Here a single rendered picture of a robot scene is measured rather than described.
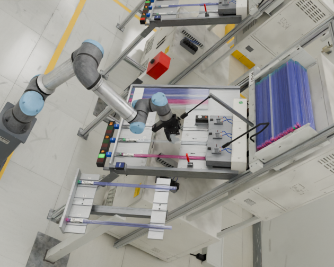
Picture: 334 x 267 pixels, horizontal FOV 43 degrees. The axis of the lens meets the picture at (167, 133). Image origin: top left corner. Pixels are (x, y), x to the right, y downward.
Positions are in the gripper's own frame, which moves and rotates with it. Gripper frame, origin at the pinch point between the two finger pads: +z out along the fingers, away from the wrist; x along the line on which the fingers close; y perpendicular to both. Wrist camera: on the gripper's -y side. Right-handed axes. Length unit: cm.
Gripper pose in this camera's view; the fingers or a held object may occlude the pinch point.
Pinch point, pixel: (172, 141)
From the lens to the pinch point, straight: 243.8
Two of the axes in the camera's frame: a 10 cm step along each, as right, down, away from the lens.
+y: 9.5, -1.0, -2.9
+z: 2.8, 6.7, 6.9
